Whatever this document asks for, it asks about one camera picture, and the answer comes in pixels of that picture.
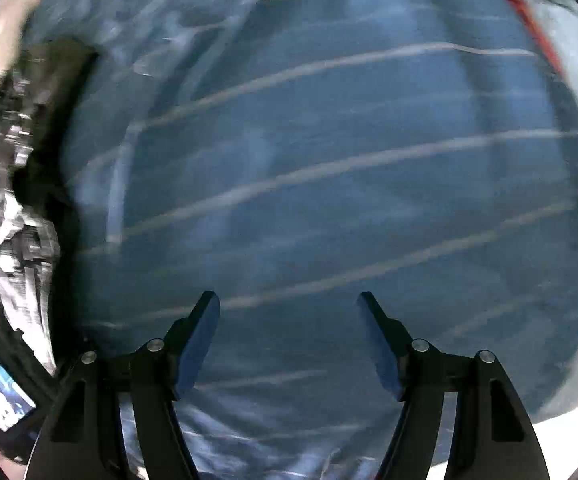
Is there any blue striped garment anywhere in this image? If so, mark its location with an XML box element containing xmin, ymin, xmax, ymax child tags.
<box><xmin>21</xmin><ymin>0</ymin><xmax>578</xmax><ymax>480</ymax></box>

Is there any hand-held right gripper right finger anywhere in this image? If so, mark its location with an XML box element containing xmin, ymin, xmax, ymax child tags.
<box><xmin>357</xmin><ymin>291</ymin><xmax>552</xmax><ymax>480</ymax></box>

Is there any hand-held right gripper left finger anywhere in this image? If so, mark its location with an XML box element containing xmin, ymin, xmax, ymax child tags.
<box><xmin>25</xmin><ymin>290</ymin><xmax>220</xmax><ymax>480</ymax></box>

